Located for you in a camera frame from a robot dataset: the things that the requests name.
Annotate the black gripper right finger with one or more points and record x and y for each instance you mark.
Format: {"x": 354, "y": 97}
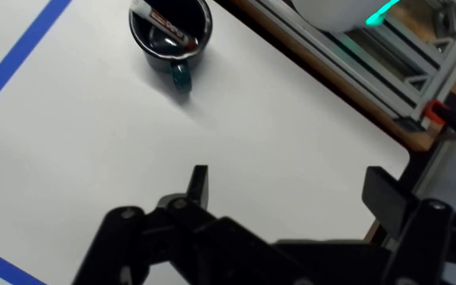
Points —
{"x": 429, "y": 238}

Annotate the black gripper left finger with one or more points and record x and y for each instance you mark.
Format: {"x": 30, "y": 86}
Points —
{"x": 186, "y": 247}

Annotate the red marker with white cap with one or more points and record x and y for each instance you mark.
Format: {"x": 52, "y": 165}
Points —
{"x": 170, "y": 26}

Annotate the dark teal mug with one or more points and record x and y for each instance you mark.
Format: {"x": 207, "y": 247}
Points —
{"x": 159, "y": 56}

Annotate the orange and black clamp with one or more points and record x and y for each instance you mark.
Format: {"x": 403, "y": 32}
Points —
{"x": 436, "y": 111}

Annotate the long blue tape strip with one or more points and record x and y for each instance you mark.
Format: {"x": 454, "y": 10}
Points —
{"x": 1, "y": 266}

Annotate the short blue tape strip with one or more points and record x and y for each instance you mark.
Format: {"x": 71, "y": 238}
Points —
{"x": 23, "y": 49}

